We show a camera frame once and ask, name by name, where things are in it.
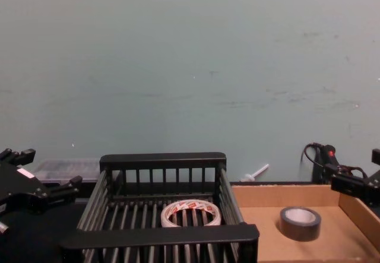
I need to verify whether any black rack with steel bars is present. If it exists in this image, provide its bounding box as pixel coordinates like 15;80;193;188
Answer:
58;151;261;263

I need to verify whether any shallow brown cardboard tray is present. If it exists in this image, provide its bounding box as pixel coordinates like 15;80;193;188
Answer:
230;183;380;263

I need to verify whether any small white plastic piece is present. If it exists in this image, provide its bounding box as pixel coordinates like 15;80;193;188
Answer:
240;163;270;183

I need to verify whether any black corded tool, red switch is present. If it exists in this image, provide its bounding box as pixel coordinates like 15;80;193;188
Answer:
313;144;339;185

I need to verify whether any roll of silver tape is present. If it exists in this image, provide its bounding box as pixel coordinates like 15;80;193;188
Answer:
279;206;322;243

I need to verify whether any roll of white tape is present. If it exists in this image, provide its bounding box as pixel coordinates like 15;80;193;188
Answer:
160;201;221;228

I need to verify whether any clear plastic case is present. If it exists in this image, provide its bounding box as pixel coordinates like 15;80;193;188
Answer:
30;157;102;185

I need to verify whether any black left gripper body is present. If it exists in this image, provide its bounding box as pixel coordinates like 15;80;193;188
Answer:
0;161;50;215

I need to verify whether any plain pale wall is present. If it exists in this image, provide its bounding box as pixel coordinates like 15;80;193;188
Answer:
0;0;380;186

